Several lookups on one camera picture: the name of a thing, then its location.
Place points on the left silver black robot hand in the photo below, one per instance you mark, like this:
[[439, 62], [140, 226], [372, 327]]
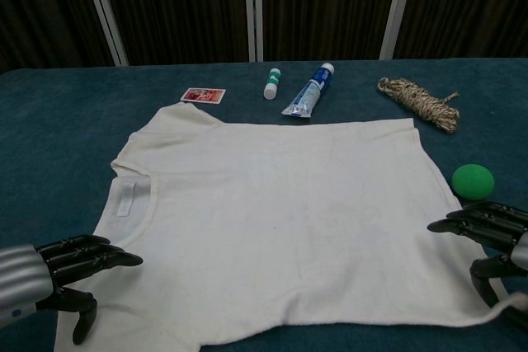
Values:
[[29, 273]]

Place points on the white T-shirt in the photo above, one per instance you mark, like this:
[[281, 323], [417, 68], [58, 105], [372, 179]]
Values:
[[268, 212]]

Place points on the white screen frame post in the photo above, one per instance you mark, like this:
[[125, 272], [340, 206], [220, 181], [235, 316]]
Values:
[[398, 6], [252, 6], [104, 10]]

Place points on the red playing card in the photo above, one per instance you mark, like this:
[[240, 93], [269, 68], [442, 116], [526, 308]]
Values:
[[203, 95]]

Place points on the blue white toothpaste tube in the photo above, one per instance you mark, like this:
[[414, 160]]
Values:
[[307, 94]]

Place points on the green white glue stick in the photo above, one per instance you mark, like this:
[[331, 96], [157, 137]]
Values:
[[272, 84]]

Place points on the green foam ball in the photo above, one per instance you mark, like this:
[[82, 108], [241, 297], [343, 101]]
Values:
[[472, 182]]

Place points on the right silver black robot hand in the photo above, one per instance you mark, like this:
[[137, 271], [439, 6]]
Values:
[[495, 224]]

